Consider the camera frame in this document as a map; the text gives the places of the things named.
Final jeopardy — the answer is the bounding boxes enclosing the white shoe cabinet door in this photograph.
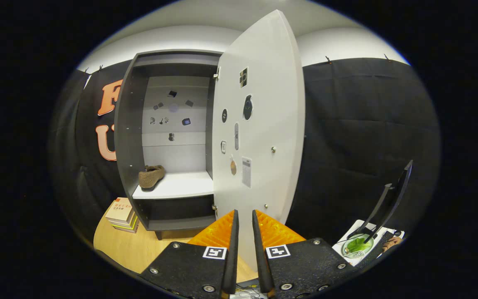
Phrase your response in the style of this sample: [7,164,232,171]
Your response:
[212,9,306,272]

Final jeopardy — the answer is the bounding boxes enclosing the white side table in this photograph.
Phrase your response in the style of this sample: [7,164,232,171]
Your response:
[332,219,405,266]

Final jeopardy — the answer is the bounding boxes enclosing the black metal stand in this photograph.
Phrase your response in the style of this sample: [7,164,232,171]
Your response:
[347,160,414,243]

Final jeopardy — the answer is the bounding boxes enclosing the green glass bowl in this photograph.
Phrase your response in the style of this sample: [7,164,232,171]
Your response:
[341,234,375,259]

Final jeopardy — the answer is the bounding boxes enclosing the black backdrop cloth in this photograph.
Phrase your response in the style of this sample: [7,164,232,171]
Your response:
[48,57,443,250]

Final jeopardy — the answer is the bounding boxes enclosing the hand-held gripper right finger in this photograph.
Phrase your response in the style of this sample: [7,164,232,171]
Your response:
[251,210,358,299]

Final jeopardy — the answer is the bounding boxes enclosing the grey shoe cabinet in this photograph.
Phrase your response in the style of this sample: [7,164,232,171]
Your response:
[114,49,223,240]

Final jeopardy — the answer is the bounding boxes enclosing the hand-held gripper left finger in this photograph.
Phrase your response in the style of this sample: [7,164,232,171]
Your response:
[139,210,239,299]

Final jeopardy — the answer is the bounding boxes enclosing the brown fuzzy shoe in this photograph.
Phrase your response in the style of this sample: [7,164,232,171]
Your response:
[138,165,166,191]

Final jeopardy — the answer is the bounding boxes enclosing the beige orange cover book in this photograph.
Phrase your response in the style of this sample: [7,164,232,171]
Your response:
[105,197,134,223]

